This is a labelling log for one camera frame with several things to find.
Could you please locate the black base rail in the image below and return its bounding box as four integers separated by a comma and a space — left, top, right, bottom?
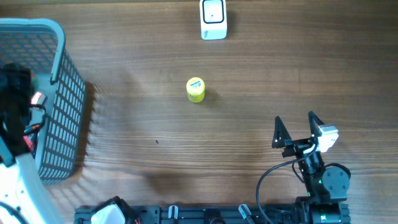
73, 204, 351, 224

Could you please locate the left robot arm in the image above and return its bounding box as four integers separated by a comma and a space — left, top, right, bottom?
1, 63, 63, 223

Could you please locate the white barcode scanner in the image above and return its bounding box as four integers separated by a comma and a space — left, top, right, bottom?
200, 0, 228, 40

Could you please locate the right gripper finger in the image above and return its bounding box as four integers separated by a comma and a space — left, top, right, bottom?
308, 111, 323, 136
272, 116, 292, 148

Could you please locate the grey plastic mesh basket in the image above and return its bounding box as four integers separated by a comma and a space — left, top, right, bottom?
1, 18, 86, 185

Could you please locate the yellow cylindrical bottle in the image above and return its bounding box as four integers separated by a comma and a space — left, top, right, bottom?
186, 77, 205, 103

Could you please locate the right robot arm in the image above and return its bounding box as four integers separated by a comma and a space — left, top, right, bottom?
264, 111, 351, 223

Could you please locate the red white small carton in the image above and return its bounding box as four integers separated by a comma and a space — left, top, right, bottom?
30, 91, 47, 105

